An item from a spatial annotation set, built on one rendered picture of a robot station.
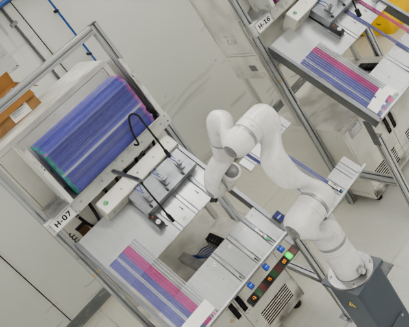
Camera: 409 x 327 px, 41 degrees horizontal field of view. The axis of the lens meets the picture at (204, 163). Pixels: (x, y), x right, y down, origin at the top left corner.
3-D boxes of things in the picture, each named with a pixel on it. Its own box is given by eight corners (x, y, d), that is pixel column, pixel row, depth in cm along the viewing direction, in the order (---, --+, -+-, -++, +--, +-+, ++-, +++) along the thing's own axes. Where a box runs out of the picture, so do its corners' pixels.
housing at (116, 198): (180, 156, 276) (178, 142, 263) (111, 225, 260) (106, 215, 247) (168, 146, 278) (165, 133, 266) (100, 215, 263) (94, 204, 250)
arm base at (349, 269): (383, 258, 210) (364, 226, 202) (358, 296, 203) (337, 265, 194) (344, 248, 225) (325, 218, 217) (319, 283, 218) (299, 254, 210)
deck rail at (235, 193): (288, 233, 255) (290, 229, 250) (285, 236, 255) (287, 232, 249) (176, 147, 277) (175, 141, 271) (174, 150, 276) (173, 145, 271)
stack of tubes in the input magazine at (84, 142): (156, 119, 256) (122, 74, 244) (77, 194, 240) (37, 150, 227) (143, 117, 266) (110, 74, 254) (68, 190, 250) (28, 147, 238)
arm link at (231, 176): (224, 194, 228) (240, 181, 231) (230, 185, 216) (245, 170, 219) (211, 181, 230) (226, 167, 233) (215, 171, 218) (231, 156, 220)
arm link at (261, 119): (300, 228, 203) (324, 197, 209) (322, 231, 193) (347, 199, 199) (223, 128, 185) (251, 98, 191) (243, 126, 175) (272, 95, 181)
